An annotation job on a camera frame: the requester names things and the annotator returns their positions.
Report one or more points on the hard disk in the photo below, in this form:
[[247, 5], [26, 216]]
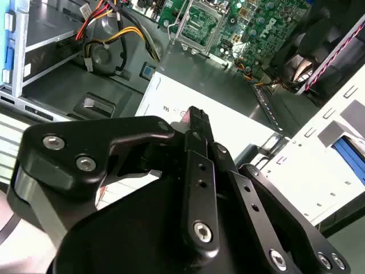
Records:
[[350, 160]]

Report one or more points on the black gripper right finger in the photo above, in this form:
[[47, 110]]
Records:
[[285, 217]]

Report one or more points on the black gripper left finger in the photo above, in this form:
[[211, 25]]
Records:
[[71, 142]]

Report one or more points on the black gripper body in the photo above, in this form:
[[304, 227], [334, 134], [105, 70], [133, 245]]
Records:
[[128, 234]]

